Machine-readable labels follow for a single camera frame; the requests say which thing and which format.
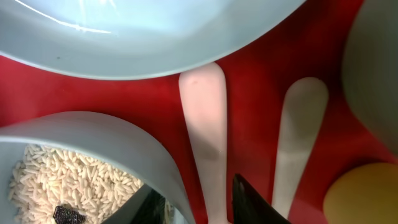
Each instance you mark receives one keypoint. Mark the red serving tray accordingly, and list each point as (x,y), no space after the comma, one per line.
(309,43)

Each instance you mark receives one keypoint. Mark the white plastic spoon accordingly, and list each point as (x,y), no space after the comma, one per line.
(301,118)

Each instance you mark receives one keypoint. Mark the mint green bowl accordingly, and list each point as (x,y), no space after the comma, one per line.
(369,69)

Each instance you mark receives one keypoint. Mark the yellow plastic cup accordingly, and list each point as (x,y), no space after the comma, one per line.
(364,195)

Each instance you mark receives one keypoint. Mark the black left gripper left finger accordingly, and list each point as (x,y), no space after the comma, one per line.
(146,206)

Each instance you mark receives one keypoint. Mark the rice and food scraps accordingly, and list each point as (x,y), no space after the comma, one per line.
(48,178)

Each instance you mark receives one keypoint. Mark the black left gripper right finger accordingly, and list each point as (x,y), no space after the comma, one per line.
(249,207)

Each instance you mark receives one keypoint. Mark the white plastic fork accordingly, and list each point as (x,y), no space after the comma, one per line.
(204,103)

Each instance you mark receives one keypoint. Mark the light blue bowl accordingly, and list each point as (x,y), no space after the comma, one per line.
(108,138)

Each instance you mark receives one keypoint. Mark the light blue plate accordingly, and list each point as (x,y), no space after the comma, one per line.
(132,39)

